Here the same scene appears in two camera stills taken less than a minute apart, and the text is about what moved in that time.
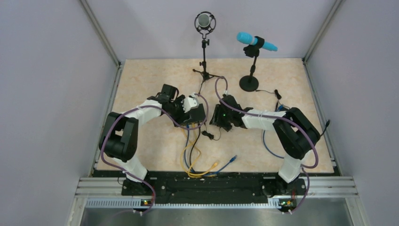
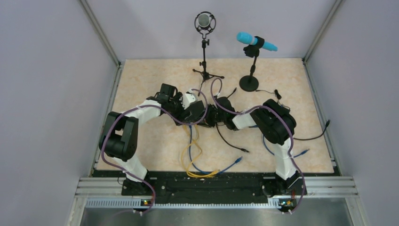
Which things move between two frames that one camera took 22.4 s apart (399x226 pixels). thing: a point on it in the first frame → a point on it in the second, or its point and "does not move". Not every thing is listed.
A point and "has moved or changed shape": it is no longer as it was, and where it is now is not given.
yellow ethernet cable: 189,171 has moved or changed shape
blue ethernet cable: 189,169 has moved or changed shape
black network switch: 197,116 does not move
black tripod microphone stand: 205,75 does not move
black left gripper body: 176,110 does not move
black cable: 194,144 has moved or changed shape
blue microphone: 250,83 does not move
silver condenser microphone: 205,22 does not move
